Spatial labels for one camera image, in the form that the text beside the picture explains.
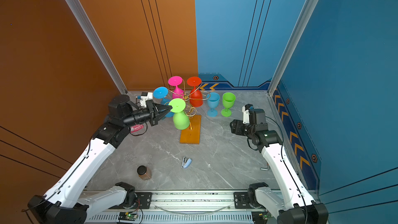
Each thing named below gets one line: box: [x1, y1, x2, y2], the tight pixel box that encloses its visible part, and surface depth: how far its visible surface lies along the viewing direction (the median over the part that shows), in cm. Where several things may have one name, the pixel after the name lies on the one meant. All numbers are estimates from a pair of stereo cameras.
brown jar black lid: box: [136, 164, 152, 181], surface depth 76 cm
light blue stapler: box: [180, 156, 193, 169], surface depth 85 cm
